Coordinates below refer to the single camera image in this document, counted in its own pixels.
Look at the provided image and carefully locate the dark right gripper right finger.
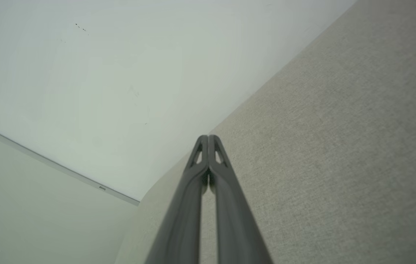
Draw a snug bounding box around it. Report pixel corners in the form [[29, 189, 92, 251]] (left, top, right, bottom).
[[208, 135, 273, 264]]

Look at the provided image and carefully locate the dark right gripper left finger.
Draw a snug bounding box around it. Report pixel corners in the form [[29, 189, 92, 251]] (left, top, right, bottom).
[[145, 135, 209, 264]]

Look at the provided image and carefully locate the wall baseboard strip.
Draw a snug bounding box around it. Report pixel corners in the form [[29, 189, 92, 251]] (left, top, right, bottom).
[[0, 119, 141, 206]]

